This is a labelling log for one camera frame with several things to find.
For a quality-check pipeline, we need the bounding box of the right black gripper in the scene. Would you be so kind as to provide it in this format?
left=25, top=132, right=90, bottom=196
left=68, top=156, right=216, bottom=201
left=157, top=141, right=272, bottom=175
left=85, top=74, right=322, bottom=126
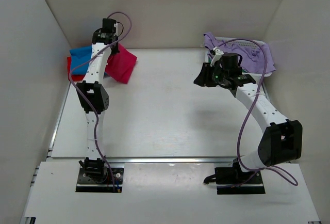
left=194, top=63, right=228, bottom=88

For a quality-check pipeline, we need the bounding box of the magenta t shirt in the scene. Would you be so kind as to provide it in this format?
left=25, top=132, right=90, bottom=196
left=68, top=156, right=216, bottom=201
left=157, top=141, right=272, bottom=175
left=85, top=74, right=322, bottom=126
left=105, top=44, right=137, bottom=84

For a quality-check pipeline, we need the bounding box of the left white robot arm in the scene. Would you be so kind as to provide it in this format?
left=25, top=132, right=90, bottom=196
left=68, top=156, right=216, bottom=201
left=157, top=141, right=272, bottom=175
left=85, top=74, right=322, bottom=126
left=76, top=18, right=118, bottom=183

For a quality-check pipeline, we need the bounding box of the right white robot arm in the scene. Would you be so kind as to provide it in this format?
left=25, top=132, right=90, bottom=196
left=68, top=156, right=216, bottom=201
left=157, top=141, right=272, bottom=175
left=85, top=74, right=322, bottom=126
left=194, top=53, right=303, bottom=188

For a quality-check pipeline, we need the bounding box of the folded blue t shirt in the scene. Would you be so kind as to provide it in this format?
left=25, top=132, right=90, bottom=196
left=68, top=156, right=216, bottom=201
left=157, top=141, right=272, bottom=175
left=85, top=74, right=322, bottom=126
left=70, top=45, right=92, bottom=75

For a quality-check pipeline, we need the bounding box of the folded red t shirt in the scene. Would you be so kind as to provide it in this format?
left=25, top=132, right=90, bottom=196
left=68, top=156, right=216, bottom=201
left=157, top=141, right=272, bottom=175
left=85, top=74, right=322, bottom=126
left=67, top=56, right=87, bottom=82

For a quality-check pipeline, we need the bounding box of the lavender t shirt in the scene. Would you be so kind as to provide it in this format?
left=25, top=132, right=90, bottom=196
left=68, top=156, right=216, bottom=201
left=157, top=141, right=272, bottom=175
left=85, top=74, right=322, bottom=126
left=203, top=31, right=276, bottom=74

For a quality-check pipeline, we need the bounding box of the white plastic laundry basket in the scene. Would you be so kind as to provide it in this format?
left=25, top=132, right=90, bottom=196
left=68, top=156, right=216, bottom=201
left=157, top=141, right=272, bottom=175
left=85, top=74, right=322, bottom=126
left=205, top=36, right=272, bottom=77

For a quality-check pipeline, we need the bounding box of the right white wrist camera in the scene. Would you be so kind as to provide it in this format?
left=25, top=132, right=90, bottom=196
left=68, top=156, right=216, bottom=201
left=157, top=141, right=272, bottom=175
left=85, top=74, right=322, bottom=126
left=208, top=46, right=224, bottom=66

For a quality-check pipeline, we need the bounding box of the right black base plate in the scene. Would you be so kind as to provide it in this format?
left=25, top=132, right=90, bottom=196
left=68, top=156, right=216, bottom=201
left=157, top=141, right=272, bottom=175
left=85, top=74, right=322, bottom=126
left=203, top=167, right=266, bottom=195

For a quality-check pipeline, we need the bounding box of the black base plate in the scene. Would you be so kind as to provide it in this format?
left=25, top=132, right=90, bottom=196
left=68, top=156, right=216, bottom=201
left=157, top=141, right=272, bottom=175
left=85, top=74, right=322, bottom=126
left=75, top=167, right=124, bottom=194
left=203, top=167, right=266, bottom=195

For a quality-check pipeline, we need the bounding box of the aluminium rail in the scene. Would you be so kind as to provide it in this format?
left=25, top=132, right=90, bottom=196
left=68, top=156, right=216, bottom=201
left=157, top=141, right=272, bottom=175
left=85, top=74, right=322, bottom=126
left=107, top=156, right=236, bottom=164

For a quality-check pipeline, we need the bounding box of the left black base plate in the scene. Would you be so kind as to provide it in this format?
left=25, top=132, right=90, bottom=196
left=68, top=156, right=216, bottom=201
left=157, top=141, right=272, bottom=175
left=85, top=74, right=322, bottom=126
left=75, top=167, right=124, bottom=194

